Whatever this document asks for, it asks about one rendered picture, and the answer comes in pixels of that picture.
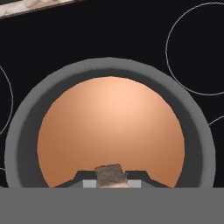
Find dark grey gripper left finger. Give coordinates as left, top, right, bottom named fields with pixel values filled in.
left=53, top=170, right=98, bottom=189

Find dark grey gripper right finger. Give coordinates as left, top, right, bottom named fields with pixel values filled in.
left=124, top=170, right=172, bottom=189

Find brown sugar cube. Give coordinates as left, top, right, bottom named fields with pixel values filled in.
left=94, top=163, right=130, bottom=189

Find grey saucepan with hot chocolate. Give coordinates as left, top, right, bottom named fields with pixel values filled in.
left=3, top=57, right=217, bottom=189

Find black hob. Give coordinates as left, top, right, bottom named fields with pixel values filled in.
left=0, top=0, right=224, bottom=189

